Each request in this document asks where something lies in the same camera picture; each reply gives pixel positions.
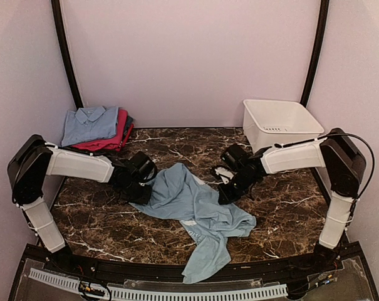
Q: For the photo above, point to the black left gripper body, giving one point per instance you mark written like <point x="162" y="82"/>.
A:
<point x="133" y="192"/>

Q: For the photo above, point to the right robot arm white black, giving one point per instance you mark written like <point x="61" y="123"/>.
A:
<point x="335" y="152"/>

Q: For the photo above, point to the white slotted cable duct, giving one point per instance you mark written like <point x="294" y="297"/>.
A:
<point x="142" y="290"/>

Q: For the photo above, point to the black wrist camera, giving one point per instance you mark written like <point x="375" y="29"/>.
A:
<point x="235" y="157"/>
<point x="142" y="168"/>

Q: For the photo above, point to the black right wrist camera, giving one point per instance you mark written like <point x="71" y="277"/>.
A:
<point x="235" y="157"/>

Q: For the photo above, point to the white plastic bin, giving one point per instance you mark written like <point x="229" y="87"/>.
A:
<point x="269" y="122"/>

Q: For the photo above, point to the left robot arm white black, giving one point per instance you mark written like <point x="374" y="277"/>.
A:
<point x="38" y="159"/>

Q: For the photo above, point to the folded red garment underneath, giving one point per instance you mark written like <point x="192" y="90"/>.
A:
<point x="126" y="134"/>

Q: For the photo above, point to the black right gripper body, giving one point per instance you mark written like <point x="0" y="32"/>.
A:
<point x="238" y="189"/>

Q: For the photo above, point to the left black frame post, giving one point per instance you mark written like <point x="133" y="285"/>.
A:
<point x="65" y="53"/>

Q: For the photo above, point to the light blue button shirt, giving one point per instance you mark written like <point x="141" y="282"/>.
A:
<point x="88" y="124"/>

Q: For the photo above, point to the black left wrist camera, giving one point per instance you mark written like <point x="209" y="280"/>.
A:
<point x="142" y="168"/>

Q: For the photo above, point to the blue cloth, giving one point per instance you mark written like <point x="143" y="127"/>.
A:
<point x="179" y="195"/>

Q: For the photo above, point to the right black frame post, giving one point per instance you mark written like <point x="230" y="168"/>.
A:
<point x="316" y="51"/>

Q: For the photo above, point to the folded dark blue garment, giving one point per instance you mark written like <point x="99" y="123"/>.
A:
<point x="128" y="122"/>

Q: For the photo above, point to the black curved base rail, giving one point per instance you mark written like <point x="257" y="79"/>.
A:
<point x="290" y="269"/>

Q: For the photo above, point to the black frame post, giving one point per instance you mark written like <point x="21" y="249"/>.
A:
<point x="65" y="53"/>
<point x="316" y="51"/>

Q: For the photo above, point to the folded pink red garment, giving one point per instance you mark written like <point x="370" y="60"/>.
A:
<point x="113" y="143"/>

